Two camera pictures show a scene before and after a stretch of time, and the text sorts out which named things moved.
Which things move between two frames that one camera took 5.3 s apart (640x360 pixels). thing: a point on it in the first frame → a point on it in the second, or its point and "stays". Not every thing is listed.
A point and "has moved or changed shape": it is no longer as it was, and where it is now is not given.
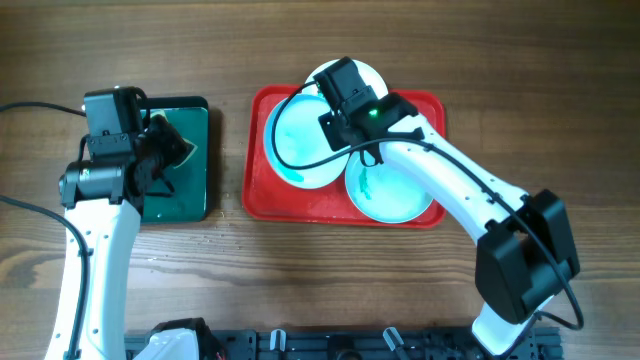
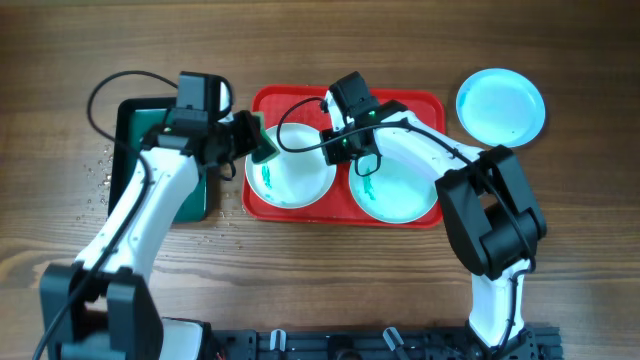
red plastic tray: (269, 202) stays
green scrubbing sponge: (163, 144) has moved or changed shape
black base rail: (369, 344) stays
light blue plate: (384, 192) stays
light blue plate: (297, 149) → (500, 106)
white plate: (369, 74) → (297, 177)
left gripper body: (144, 145) → (234, 136)
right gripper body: (328, 122) stays
